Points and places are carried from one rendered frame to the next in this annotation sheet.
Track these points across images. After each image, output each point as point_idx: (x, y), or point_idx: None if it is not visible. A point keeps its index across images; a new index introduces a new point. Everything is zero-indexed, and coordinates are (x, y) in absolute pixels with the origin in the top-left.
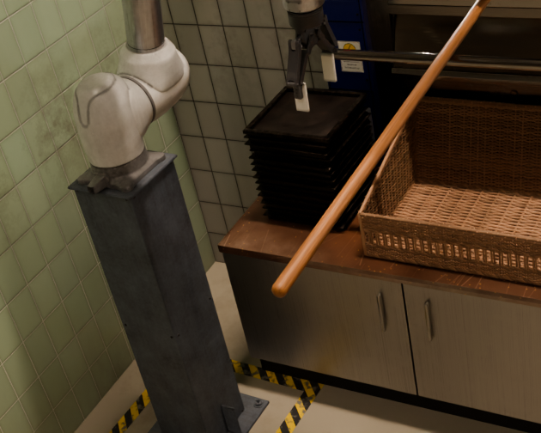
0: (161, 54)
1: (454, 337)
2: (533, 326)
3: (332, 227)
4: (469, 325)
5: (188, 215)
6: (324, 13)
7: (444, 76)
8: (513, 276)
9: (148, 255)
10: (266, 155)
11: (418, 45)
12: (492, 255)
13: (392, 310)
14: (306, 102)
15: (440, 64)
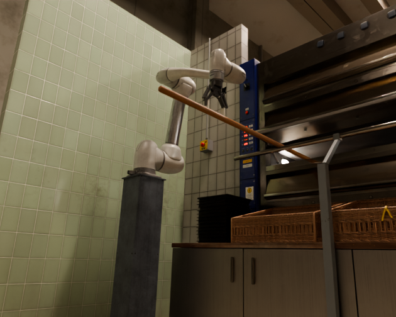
0: (174, 145)
1: (264, 281)
2: (304, 263)
3: (196, 104)
4: (272, 270)
5: (161, 207)
6: (242, 177)
7: (283, 194)
8: (296, 239)
9: (137, 204)
10: (203, 209)
11: (275, 186)
12: (286, 228)
13: (237, 268)
14: (207, 107)
15: (270, 138)
